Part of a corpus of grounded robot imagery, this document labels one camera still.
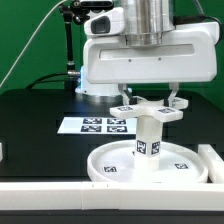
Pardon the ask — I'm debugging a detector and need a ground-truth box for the white right fence bar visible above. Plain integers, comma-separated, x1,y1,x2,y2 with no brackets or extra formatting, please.
198,144,224,184

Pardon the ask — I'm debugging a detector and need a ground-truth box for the white left fence bar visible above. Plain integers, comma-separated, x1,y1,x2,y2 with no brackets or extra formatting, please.
0,142,3,162

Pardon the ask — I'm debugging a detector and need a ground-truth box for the white round table top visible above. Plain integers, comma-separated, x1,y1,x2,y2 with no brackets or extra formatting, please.
87,140,208,184

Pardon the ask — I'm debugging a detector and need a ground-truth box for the white marker sheet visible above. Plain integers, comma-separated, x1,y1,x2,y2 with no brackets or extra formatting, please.
57,117,137,135

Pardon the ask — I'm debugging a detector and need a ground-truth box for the white fence bar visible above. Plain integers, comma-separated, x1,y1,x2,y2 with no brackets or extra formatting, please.
0,142,3,162
198,144,224,184
0,182,224,211

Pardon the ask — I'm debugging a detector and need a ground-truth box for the black cable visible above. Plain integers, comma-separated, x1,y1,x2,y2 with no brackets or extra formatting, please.
25,72,71,90

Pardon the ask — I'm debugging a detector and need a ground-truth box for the black camera on mount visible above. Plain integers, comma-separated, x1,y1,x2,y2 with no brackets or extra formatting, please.
72,0,114,10

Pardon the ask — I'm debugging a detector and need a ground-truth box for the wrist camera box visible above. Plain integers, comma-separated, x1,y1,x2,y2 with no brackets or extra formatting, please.
84,7,125,36

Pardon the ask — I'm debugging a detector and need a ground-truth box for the white cross-shaped table base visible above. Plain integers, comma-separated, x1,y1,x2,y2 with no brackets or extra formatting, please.
110,97,189,123

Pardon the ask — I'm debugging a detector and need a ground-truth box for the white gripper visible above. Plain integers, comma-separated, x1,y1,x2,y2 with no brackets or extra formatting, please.
83,22,219,107

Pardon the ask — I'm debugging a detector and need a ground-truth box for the white front fence bar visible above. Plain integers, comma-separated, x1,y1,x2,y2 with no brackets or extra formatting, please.
0,182,224,211

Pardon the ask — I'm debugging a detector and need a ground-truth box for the white cable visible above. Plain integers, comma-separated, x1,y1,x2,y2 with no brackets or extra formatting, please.
0,0,68,88

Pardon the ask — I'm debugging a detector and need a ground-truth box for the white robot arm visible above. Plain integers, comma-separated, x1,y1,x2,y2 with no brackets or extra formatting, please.
76,0,221,109

